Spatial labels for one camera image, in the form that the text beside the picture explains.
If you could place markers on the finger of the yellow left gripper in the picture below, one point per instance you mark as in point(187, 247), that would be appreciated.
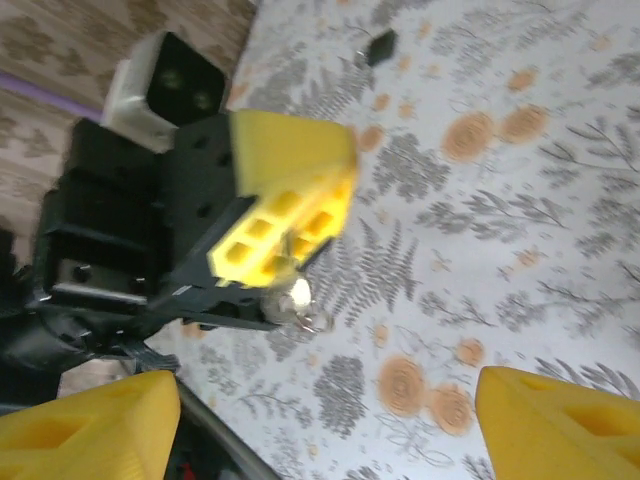
point(320, 235)
point(290, 150)

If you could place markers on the floral patterned table cover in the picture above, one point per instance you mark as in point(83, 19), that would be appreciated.
point(500, 225)

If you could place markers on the silver key with rings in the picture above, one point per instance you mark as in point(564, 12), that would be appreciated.
point(300, 295)

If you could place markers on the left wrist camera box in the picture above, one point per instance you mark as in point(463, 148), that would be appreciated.
point(180, 80)

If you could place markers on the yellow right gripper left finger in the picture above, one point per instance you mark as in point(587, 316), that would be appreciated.
point(90, 430)

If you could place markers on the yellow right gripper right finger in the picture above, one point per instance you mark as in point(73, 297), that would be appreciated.
point(560, 435)

